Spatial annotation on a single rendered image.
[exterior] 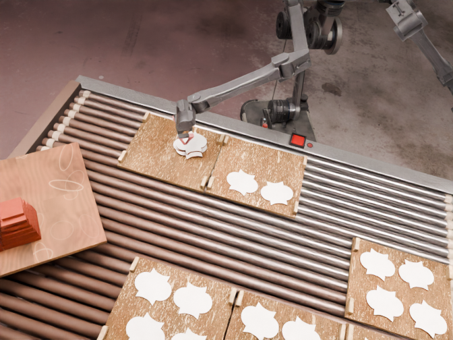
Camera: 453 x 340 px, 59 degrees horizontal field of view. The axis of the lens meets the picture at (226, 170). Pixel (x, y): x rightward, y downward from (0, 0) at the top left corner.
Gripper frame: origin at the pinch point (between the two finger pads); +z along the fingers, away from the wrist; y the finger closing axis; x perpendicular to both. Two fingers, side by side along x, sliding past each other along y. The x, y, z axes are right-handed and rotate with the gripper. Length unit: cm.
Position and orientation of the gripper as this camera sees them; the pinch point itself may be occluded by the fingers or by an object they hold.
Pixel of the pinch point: (183, 135)
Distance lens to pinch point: 182.3
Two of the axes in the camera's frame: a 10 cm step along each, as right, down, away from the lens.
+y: -2.8, -7.9, 5.5
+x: -9.5, 1.7, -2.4
